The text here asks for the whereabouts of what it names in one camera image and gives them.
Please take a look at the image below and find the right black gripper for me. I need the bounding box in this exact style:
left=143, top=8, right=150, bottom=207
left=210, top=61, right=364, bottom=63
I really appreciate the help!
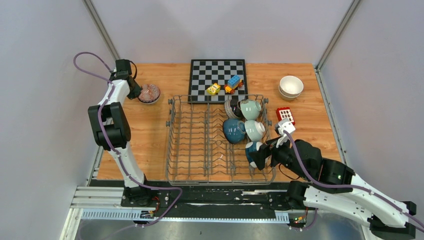
left=247, top=132, right=309, bottom=180

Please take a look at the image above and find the teal white dotted bowl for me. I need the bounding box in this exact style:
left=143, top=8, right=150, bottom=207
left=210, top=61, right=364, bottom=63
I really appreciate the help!
left=245, top=141, right=263, bottom=168

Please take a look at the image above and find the blue zigzag bowl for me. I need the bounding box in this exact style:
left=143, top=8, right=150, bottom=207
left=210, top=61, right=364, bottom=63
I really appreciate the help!
left=138, top=84, right=161, bottom=101

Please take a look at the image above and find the dark teal glazed bowl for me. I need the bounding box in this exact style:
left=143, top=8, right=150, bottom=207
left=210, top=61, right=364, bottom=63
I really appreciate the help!
left=222, top=118, right=247, bottom=145

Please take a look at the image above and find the beige floral bowl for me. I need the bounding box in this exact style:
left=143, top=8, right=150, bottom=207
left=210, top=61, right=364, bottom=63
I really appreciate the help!
left=278, top=88, right=301, bottom=102

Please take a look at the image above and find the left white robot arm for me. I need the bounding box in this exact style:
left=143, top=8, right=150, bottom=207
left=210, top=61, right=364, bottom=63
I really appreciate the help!
left=88, top=59, right=153, bottom=207

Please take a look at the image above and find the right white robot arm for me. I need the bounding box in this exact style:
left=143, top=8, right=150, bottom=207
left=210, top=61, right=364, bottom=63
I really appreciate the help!
left=245, top=138, right=424, bottom=240

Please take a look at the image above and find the light blue striped bowl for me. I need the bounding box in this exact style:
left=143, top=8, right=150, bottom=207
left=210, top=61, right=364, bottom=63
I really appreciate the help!
left=244, top=120, right=266, bottom=142

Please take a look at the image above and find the mint green bowl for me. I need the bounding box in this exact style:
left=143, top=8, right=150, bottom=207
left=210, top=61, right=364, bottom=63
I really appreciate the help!
left=239, top=99, right=262, bottom=121

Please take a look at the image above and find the red toy block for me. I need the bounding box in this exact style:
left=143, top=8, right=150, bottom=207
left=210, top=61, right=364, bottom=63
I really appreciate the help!
left=275, top=107, right=296, bottom=125

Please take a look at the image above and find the black patterned bowl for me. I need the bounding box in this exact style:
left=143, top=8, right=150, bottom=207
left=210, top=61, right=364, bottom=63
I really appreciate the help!
left=224, top=99, right=243, bottom=119

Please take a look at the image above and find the blue orange toy truck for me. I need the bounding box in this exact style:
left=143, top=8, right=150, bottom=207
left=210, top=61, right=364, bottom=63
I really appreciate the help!
left=224, top=75, right=244, bottom=95

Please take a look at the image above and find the black white checkerboard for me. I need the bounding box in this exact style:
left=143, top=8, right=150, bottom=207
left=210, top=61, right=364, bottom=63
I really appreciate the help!
left=188, top=59, right=248, bottom=104

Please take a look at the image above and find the yellow toy car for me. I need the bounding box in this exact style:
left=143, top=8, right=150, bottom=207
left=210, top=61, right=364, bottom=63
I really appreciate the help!
left=206, top=83, right=221, bottom=95

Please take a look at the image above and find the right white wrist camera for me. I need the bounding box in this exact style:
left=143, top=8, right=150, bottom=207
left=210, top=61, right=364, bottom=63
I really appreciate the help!
left=274, top=118, right=296, bottom=148

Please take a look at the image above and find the grey wire dish rack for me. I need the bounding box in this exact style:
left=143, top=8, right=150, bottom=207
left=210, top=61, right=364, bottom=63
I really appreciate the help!
left=165, top=95, right=276, bottom=186

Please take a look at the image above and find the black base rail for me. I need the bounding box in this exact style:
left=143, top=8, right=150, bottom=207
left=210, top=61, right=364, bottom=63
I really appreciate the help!
left=120, top=181, right=305, bottom=220

